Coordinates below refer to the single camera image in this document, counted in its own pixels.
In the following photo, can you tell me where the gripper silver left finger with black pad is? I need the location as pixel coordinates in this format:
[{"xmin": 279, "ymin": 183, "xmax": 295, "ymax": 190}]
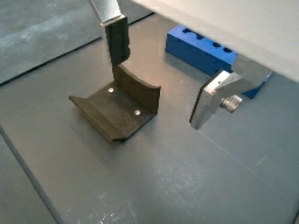
[{"xmin": 88, "ymin": 0, "xmax": 131, "ymax": 67}]

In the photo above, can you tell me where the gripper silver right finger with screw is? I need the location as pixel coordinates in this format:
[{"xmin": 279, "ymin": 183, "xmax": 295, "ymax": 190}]
[{"xmin": 190, "ymin": 55, "xmax": 273, "ymax": 130}]

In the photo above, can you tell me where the blue peg hole block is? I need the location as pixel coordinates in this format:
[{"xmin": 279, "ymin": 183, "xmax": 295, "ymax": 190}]
[{"xmin": 165, "ymin": 24, "xmax": 274, "ymax": 100}]

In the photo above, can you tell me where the black curved cradle stand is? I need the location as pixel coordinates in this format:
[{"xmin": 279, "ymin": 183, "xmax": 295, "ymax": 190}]
[{"xmin": 70, "ymin": 65, "xmax": 162, "ymax": 141}]

